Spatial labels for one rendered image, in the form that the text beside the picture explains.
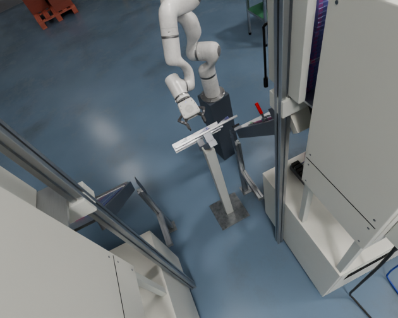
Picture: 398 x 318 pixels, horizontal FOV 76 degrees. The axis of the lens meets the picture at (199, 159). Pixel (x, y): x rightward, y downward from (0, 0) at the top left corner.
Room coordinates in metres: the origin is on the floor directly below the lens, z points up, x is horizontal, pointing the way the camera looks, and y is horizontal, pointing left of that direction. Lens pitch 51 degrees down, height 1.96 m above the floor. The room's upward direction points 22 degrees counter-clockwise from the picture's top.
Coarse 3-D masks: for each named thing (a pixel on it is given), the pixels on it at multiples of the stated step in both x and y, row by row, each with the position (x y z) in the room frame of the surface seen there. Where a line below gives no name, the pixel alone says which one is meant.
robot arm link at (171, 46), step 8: (168, 40) 1.27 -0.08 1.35; (176, 40) 1.27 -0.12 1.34; (168, 48) 1.26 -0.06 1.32; (176, 48) 1.25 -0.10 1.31; (168, 56) 1.25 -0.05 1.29; (176, 56) 1.24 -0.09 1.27; (168, 64) 1.25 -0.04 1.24; (176, 64) 1.24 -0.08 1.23; (184, 64) 1.24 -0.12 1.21; (184, 72) 1.27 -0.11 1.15; (192, 72) 1.24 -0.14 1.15; (192, 80) 1.23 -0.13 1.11; (192, 88) 1.22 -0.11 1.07
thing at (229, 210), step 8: (208, 152) 0.92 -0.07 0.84; (208, 160) 0.92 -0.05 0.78; (216, 160) 0.93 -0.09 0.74; (216, 168) 0.92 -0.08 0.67; (216, 176) 0.92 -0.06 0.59; (216, 184) 0.92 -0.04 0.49; (224, 184) 0.93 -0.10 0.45; (224, 192) 0.92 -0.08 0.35; (224, 200) 0.92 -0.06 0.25; (232, 200) 1.02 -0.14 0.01; (216, 208) 1.01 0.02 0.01; (224, 208) 0.94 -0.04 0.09; (232, 208) 0.95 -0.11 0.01; (240, 208) 0.93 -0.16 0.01; (216, 216) 0.94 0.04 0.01; (224, 216) 0.91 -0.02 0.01; (232, 216) 0.89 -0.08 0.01; (240, 216) 0.86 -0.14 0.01; (224, 224) 0.85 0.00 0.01; (232, 224) 0.83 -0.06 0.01
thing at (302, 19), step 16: (272, 0) 0.64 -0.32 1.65; (304, 0) 0.52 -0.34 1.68; (272, 16) 0.65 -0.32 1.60; (304, 16) 0.52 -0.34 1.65; (272, 32) 0.65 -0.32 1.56; (304, 32) 0.52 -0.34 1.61; (272, 48) 0.65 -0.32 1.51; (304, 48) 0.51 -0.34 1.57; (272, 64) 0.65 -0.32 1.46; (304, 64) 0.51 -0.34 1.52; (272, 80) 0.65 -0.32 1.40; (304, 80) 0.51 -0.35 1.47; (304, 96) 0.51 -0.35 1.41; (256, 192) 0.85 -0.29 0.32
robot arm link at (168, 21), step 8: (168, 0) 1.35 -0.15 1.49; (176, 0) 1.36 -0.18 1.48; (184, 0) 1.37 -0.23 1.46; (192, 0) 1.37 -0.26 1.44; (200, 0) 1.40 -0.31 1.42; (160, 8) 1.33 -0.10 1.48; (168, 8) 1.31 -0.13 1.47; (176, 8) 1.33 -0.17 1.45; (184, 8) 1.36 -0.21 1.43; (192, 8) 1.38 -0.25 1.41; (160, 16) 1.32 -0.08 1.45; (168, 16) 1.30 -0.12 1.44; (176, 16) 1.32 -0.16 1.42; (160, 24) 1.31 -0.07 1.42; (168, 24) 1.29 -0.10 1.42; (176, 24) 1.30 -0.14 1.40; (160, 32) 1.32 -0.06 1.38; (168, 32) 1.28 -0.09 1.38; (176, 32) 1.28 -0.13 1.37
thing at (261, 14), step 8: (248, 0) 3.36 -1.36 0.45; (264, 0) 2.94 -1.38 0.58; (248, 8) 3.36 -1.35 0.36; (256, 8) 3.29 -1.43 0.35; (264, 8) 2.95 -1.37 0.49; (248, 16) 3.36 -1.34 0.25; (256, 16) 3.13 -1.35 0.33; (264, 16) 2.95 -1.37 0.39; (248, 24) 3.37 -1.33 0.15; (248, 32) 3.38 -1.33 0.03
